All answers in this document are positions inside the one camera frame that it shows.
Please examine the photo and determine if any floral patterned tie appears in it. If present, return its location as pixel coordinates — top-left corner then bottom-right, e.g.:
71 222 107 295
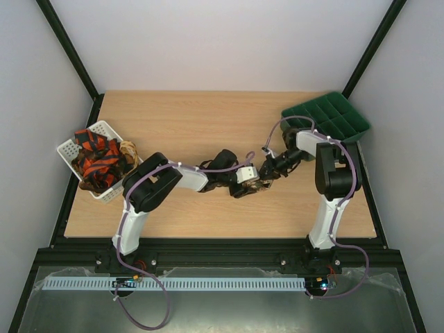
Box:
243 179 273 194

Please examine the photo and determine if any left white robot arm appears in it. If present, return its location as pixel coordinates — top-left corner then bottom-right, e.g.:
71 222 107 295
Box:
112 149 259 256

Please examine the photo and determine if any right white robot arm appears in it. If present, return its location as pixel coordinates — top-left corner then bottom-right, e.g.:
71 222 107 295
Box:
259 129 361 272

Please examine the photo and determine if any green divided organizer tray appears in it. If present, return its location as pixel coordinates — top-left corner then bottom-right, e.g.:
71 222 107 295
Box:
280 92 370 142

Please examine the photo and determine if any brown tan patterned tie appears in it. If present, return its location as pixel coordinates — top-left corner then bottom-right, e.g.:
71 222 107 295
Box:
119 140 139 169

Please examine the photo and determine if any orange navy striped tie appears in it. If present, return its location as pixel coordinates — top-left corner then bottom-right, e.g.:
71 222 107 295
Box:
71 129 123 193

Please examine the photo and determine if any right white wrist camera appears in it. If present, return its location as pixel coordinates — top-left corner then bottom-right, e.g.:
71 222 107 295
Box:
262 146 277 159

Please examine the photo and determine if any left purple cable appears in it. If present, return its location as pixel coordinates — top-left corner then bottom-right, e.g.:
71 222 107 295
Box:
116 150 257 330

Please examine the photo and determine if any purple cable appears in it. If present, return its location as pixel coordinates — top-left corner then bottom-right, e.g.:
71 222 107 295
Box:
262 116 369 301
116 150 257 330

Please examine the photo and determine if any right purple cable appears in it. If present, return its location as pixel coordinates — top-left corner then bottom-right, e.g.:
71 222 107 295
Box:
262 116 369 301

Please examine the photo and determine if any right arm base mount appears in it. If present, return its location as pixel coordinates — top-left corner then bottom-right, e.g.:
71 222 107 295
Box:
278 251 342 276

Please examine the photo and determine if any black aluminium frame rail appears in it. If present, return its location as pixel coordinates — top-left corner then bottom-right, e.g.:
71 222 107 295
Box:
31 239 405 275

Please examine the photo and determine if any white slotted cable duct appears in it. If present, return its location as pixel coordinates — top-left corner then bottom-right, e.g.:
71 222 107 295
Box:
42 277 306 292

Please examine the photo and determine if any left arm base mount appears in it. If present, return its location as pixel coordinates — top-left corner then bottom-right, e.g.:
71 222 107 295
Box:
94 248 154 277

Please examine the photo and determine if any right black frame post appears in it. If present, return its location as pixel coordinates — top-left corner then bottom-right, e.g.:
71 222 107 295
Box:
342 0 407 99

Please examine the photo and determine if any black frame post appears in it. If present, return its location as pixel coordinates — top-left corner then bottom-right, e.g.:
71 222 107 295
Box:
342 0 407 99
35 0 101 101

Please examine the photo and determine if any left black frame post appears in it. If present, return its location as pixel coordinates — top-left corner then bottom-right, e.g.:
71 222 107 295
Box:
35 0 101 101

